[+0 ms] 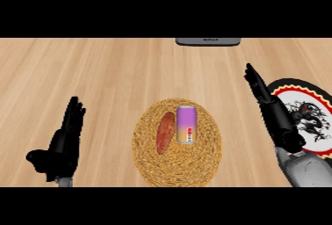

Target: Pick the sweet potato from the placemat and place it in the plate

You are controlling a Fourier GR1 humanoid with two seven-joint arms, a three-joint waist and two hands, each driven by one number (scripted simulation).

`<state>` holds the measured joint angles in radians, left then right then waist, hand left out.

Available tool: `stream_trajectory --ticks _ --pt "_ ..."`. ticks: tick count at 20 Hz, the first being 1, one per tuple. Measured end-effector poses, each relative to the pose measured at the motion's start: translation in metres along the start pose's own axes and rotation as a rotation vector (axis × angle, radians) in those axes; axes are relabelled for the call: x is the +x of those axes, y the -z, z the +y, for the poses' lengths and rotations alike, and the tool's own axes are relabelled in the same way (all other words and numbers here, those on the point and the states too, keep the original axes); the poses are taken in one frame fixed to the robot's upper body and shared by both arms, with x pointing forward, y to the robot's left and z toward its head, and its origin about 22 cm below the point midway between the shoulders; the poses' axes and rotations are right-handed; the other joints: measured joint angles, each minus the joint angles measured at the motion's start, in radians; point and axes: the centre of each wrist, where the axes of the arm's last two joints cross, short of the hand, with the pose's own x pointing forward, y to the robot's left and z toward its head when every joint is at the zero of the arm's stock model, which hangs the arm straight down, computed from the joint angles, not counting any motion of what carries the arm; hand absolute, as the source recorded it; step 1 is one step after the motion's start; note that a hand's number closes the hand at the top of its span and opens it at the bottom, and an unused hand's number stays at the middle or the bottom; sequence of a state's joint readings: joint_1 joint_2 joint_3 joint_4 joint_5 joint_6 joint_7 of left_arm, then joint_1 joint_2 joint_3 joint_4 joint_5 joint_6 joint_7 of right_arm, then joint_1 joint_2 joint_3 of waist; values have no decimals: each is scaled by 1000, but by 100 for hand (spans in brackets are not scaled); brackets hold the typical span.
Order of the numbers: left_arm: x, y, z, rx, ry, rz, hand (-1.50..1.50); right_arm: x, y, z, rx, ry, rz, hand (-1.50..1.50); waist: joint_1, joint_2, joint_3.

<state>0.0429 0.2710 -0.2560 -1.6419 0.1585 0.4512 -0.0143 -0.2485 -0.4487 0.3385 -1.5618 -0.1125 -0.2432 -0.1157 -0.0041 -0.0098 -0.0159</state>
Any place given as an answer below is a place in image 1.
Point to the dragon print plate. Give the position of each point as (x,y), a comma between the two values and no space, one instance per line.
(314,117)

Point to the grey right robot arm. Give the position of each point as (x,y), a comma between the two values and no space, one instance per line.
(305,170)

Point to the dark grey appliance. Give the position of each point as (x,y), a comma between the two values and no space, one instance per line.
(209,41)

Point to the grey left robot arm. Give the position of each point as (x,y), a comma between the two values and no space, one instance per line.
(66,182)

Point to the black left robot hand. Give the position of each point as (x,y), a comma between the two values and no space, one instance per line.
(64,143)

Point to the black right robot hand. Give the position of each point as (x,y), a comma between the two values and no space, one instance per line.
(277,117)

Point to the oval woven straw placemat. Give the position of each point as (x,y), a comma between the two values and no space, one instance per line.
(178,142)

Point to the purple and orange can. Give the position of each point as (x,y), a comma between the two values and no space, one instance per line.
(187,124)

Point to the brown sweet potato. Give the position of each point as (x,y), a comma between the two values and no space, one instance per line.
(166,132)

